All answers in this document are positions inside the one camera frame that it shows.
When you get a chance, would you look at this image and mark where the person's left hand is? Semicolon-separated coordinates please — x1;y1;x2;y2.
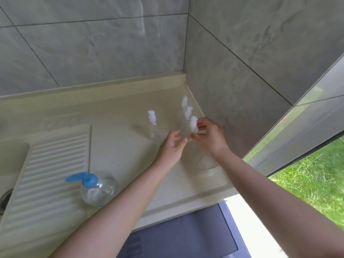
157;130;188;170

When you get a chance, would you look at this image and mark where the person's right hand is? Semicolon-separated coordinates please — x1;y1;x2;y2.
188;117;231;159

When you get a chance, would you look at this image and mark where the clear hand sanitizer pump bottle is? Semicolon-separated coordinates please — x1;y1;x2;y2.
65;170;119;207

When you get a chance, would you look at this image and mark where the person's left forearm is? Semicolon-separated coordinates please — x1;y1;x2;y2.
49;161;170;258

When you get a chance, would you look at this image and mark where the person's right forearm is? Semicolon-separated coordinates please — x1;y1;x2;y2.
215;150;344;258

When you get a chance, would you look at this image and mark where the cream sink with washboard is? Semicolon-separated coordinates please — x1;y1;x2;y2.
0;71;240;258

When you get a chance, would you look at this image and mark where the grey washing machine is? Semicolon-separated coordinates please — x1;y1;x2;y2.
115;200;253;258

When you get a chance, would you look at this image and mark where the glass window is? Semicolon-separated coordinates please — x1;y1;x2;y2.
225;53;344;258

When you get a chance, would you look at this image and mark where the steel sink drain strainer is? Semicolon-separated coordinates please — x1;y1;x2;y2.
0;188;14;216

